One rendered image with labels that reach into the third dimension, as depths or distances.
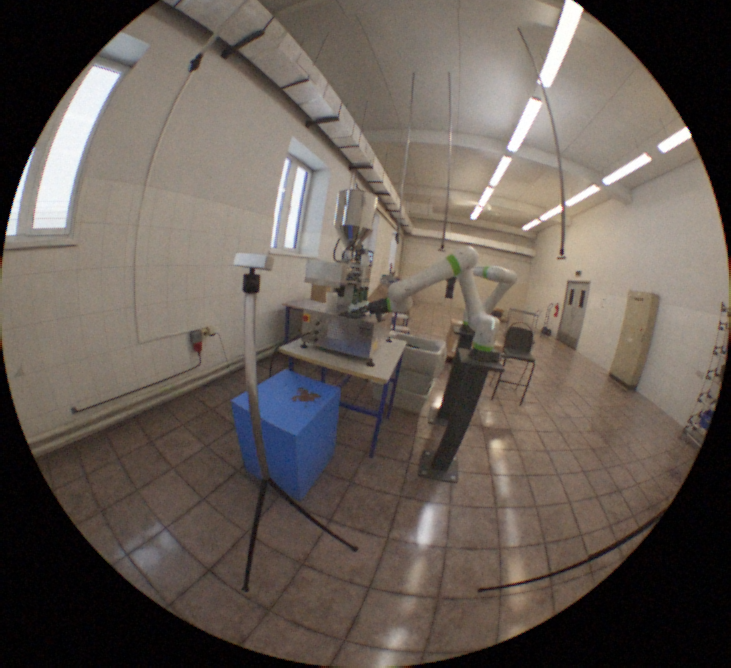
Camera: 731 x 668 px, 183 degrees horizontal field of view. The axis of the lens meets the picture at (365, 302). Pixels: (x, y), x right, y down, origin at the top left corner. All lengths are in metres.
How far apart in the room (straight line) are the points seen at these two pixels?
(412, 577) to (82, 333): 2.40
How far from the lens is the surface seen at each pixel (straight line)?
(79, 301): 1.97
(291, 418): 1.15
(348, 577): 1.37
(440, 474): 1.82
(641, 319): 5.77
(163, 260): 2.09
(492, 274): 1.84
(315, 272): 1.47
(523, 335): 3.25
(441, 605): 1.43
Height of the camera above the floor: 1.33
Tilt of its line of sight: 9 degrees down
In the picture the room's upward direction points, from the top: 8 degrees clockwise
